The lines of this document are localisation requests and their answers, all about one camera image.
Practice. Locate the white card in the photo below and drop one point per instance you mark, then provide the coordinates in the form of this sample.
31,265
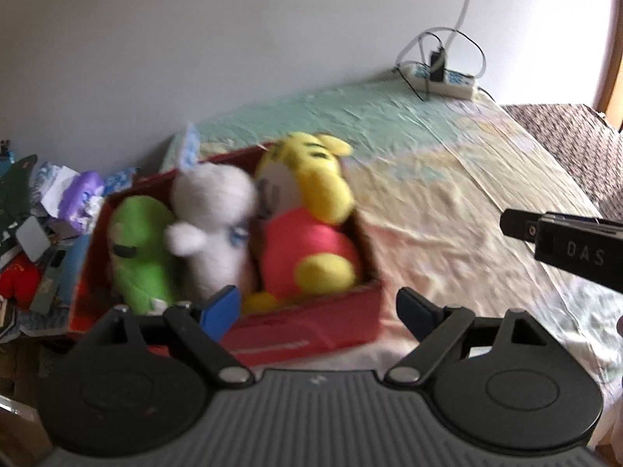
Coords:
33,237

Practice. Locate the black power adapter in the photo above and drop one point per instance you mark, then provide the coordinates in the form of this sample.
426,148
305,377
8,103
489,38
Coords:
437,65

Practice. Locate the blue patterned packet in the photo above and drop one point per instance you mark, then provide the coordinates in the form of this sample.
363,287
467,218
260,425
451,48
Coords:
121,180

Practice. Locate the light blue carton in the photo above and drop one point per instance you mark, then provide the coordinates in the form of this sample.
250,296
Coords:
63,272

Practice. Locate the red cardboard box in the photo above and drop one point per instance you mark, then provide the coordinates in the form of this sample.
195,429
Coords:
301,331

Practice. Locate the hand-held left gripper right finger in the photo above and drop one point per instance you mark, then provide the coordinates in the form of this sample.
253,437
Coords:
413,311

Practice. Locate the dark green object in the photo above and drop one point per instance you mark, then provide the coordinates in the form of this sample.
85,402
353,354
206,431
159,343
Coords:
14,194

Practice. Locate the pale pink plush bunny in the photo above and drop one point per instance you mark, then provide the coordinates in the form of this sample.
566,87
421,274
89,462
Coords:
209,214

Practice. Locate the blue white packet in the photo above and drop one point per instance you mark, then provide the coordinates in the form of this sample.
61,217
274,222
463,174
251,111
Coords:
56,175

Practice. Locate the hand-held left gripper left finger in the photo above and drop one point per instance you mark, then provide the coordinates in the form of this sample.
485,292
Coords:
221,309

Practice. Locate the cartoon print bed sheet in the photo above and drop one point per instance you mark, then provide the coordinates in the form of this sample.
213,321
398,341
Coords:
462,180

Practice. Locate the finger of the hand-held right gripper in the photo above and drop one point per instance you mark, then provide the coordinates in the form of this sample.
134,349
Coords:
518,224

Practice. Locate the red soft toy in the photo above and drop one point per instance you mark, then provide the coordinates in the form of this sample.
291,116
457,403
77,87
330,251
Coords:
19,282

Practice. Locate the yellow plush bear pink shirt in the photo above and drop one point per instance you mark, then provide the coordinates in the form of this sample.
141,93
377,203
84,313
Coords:
301,243

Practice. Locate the green plush toy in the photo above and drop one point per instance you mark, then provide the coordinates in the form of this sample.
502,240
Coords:
141,262

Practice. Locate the white power strip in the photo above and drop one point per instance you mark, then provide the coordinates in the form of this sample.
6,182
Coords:
457,85

